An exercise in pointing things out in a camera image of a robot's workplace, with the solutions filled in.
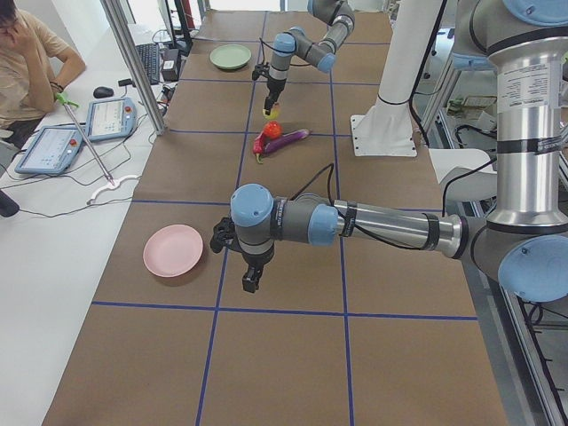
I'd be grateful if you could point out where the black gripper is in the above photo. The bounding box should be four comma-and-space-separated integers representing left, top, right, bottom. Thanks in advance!
263, 77, 286, 116
239, 241, 274, 293

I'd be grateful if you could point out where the yellow red peach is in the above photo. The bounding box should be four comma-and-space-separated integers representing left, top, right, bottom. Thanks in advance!
263, 104, 280, 121

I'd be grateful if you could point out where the red orange peach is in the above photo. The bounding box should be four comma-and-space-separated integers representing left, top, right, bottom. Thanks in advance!
263, 121, 283, 139

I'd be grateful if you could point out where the purple eggplant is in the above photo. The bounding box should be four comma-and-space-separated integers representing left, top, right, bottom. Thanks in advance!
261, 129, 312, 155

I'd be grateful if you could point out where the red chili pepper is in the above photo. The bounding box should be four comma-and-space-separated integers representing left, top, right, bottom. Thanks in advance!
252, 133, 266, 164

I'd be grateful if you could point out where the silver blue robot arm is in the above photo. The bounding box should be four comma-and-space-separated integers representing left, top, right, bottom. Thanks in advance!
252, 1, 355, 119
227, 1, 567, 302

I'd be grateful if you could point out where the green plate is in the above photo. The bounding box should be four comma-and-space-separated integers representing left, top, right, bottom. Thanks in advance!
209, 44, 252, 71

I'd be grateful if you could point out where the pink plate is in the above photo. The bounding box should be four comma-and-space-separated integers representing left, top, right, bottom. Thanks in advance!
142, 224, 203, 278

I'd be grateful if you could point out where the black keyboard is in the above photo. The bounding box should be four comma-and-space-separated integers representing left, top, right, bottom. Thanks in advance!
135, 43, 161, 85

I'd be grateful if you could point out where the far teach pendant tablet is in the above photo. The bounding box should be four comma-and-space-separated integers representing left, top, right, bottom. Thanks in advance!
85, 98, 137, 142

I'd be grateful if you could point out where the teach pendant tablet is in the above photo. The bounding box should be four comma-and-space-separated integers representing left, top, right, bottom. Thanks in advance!
85, 98, 137, 142
15, 126, 83, 175

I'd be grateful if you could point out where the black computer mouse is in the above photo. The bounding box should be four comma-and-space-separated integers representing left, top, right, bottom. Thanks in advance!
92, 86, 114, 99

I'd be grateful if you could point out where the white chair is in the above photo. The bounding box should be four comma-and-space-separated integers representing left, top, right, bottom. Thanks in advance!
429, 148, 496, 184

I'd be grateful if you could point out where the reacher grabber stick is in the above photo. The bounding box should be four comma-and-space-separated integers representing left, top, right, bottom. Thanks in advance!
55, 91, 140, 206

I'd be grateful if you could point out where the near teach pendant tablet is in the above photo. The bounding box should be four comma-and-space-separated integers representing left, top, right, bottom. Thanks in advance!
15, 126, 83, 175

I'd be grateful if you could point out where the seated person beige shirt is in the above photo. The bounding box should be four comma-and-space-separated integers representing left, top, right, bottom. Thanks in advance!
1, 1, 86, 148

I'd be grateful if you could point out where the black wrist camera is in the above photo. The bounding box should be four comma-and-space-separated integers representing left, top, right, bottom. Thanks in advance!
251, 62, 270, 81
209, 217, 236, 254

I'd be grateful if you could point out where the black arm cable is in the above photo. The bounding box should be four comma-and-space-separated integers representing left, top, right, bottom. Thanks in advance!
288, 162, 440, 252

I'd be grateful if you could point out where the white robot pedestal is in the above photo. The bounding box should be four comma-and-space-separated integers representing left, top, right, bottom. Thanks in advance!
351, 0, 446, 157

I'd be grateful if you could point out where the aluminium frame post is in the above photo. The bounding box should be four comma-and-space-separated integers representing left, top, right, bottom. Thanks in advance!
100, 0, 166, 136

